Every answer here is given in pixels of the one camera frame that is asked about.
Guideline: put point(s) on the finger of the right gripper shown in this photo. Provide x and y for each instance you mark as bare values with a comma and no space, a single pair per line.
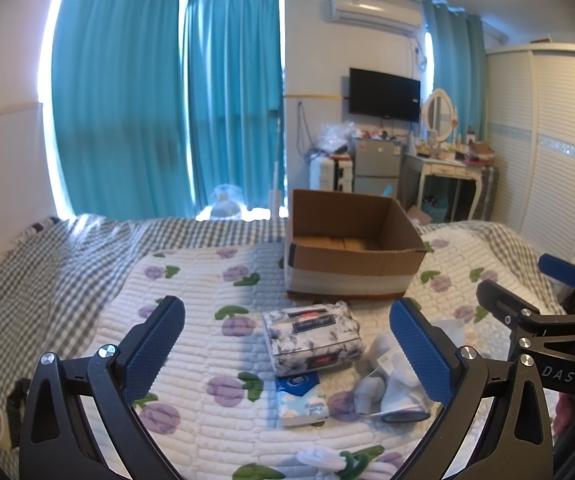
558,269
517,305

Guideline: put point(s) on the grey checked bed sheet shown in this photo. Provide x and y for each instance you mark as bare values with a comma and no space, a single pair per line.
56,280

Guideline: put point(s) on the white suitcase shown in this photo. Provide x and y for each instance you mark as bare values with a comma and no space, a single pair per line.
331,173

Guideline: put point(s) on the white quilted floral blanket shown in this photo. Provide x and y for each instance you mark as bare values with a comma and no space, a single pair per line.
213,409

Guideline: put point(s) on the white sock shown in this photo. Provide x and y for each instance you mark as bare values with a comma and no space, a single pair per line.
391,391

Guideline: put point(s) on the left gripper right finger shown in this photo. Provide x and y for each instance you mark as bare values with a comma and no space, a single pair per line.
516,441

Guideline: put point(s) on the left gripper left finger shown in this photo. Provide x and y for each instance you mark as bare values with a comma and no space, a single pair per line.
56,439

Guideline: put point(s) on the small teal curtain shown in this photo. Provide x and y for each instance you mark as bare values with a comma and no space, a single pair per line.
460,67

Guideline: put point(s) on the white dressing table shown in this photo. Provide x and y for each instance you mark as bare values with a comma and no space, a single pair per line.
416,169

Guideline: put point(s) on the large teal curtain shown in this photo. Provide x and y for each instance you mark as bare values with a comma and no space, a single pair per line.
152,105

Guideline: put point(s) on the white louvered wardrobe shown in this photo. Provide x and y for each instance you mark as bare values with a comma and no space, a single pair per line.
531,127

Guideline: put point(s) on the white air conditioner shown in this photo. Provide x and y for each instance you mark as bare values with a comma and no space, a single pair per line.
377,15

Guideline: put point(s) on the clear plastic bag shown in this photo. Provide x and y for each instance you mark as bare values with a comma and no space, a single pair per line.
228,202

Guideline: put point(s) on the blue tissue packet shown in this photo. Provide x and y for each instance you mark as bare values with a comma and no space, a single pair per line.
301,400

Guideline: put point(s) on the silver mini fridge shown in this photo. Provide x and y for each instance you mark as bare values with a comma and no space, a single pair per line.
376,167

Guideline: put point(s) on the white oval vanity mirror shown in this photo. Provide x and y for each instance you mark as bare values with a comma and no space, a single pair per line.
439,118

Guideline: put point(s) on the brown cardboard box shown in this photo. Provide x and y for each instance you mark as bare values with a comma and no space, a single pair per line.
349,246

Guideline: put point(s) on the black wall television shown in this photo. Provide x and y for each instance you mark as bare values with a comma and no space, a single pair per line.
383,95

